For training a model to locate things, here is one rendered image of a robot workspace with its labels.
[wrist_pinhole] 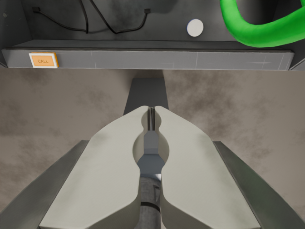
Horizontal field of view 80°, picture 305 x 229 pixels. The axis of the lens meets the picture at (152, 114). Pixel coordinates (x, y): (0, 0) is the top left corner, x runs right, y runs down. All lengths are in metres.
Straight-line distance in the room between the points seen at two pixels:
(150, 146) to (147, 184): 0.15
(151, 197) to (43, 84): 1.29
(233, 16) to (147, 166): 0.60
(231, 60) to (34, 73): 1.47
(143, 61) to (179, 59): 0.08
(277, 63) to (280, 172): 2.02
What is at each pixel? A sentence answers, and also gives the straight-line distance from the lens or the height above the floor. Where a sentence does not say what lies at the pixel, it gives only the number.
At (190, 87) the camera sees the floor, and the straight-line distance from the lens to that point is 1.49.
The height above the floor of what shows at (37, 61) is 0.96.
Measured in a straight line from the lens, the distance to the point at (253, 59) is 0.46.
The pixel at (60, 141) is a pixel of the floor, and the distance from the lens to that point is 1.95.
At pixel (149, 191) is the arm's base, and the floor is 0.95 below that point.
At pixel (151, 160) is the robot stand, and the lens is 0.73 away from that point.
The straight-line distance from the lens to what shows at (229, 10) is 0.20.
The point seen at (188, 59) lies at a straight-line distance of 0.42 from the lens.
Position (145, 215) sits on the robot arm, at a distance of 0.63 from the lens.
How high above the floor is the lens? 1.35
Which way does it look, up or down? 59 degrees down
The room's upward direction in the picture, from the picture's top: 180 degrees counter-clockwise
